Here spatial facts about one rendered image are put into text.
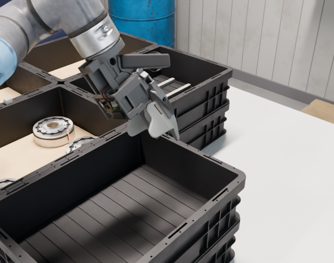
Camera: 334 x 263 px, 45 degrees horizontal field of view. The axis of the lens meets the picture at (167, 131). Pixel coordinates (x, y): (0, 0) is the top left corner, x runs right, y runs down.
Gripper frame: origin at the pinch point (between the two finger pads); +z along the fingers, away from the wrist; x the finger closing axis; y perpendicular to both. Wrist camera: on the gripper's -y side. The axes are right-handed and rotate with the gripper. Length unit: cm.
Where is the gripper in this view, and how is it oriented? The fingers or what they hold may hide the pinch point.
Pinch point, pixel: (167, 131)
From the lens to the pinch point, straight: 77.9
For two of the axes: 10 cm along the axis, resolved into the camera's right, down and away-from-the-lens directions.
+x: 6.5, 0.3, -7.6
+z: 4.8, 7.6, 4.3
